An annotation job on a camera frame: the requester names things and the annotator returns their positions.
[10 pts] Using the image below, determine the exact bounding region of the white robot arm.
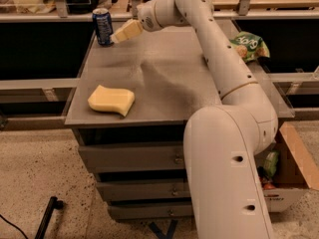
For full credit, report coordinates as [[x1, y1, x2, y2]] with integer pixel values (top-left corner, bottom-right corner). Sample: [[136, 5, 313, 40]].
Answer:
[[112, 0, 278, 239]]

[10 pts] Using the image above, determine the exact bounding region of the bottom grey drawer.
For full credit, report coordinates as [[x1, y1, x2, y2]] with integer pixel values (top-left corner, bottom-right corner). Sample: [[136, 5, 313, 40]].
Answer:
[[108, 201, 193, 220]]

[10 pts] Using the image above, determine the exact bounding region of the green snack bag in box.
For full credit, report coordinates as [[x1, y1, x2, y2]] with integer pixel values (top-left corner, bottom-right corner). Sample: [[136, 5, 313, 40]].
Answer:
[[263, 150, 279, 178]]

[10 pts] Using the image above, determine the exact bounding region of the grey drawer cabinet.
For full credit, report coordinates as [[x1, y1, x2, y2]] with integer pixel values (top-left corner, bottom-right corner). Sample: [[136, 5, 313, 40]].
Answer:
[[65, 19, 295, 221]]

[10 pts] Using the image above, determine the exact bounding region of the middle grey drawer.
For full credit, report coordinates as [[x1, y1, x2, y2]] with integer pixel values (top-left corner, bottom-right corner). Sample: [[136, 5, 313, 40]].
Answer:
[[97, 179, 190, 202]]

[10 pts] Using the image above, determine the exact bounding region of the blue pepsi can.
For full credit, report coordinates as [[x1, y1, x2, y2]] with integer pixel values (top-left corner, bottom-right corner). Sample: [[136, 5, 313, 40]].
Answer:
[[93, 8, 114, 46]]

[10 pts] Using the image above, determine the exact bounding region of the yellow sponge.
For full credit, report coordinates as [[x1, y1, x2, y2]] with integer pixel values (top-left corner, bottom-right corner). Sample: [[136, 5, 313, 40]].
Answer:
[[88, 85, 135, 117]]

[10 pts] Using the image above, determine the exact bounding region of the cardboard box with snacks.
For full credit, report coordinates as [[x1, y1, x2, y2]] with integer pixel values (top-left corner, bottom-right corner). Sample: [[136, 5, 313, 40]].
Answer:
[[264, 122, 319, 212]]

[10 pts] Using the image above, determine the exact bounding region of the grey drawer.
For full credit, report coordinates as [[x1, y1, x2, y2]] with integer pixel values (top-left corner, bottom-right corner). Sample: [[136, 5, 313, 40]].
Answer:
[[97, 179, 190, 202], [79, 142, 184, 173], [108, 201, 193, 220]]

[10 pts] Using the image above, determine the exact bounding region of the black metal leg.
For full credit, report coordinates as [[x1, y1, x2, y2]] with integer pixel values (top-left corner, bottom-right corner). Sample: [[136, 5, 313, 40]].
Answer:
[[35, 196, 64, 239]]

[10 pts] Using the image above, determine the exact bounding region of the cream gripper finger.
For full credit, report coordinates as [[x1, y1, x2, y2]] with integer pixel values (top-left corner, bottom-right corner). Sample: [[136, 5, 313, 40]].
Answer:
[[111, 19, 143, 43]]

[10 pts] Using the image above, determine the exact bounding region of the green chip bag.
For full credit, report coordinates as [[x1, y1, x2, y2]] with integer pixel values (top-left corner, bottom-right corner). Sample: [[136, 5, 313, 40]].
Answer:
[[230, 31, 270, 63]]

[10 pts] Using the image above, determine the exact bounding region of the top grey drawer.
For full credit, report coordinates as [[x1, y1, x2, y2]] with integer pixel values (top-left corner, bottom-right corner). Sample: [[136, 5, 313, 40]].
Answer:
[[79, 142, 184, 173]]

